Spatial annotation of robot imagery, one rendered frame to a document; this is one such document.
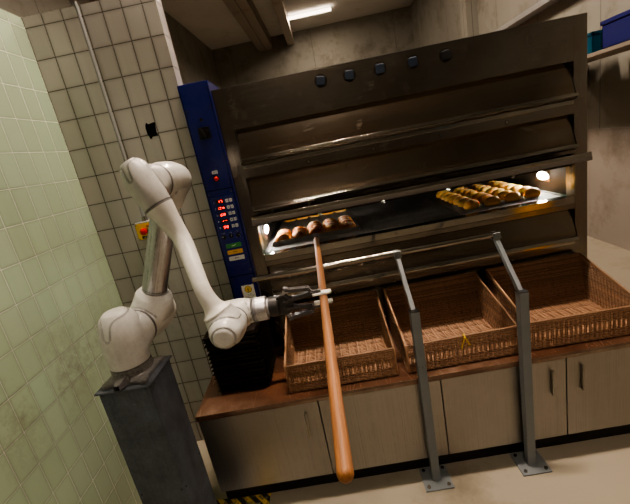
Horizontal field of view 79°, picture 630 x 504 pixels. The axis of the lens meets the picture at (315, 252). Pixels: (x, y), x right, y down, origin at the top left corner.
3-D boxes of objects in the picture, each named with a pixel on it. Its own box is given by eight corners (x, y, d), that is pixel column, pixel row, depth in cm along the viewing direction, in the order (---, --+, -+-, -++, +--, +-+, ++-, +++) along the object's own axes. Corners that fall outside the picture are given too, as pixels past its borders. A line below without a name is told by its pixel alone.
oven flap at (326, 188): (254, 211, 215) (247, 177, 216) (574, 149, 208) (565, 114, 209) (252, 209, 211) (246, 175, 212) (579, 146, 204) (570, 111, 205)
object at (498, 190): (434, 197, 290) (433, 190, 288) (497, 185, 288) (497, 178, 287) (466, 210, 231) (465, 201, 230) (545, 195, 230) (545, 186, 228)
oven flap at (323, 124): (243, 165, 208) (236, 130, 209) (574, 99, 201) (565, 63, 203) (241, 162, 203) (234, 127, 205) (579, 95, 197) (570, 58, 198)
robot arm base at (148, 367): (95, 397, 141) (89, 384, 140) (125, 364, 163) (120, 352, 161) (141, 390, 140) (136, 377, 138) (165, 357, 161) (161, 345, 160)
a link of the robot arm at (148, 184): (163, 197, 126) (183, 191, 139) (128, 150, 123) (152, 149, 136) (136, 218, 130) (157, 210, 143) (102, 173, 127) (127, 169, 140)
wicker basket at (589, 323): (485, 310, 232) (482, 268, 225) (580, 294, 229) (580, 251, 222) (528, 352, 186) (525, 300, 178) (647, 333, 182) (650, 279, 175)
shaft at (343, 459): (356, 485, 64) (353, 471, 63) (338, 488, 64) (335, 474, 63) (319, 240, 229) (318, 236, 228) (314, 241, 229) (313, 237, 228)
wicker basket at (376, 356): (293, 345, 237) (284, 305, 229) (383, 329, 234) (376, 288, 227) (288, 394, 190) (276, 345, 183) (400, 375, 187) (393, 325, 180)
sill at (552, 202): (266, 258, 229) (265, 252, 228) (567, 201, 222) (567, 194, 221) (265, 261, 223) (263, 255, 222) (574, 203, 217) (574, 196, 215)
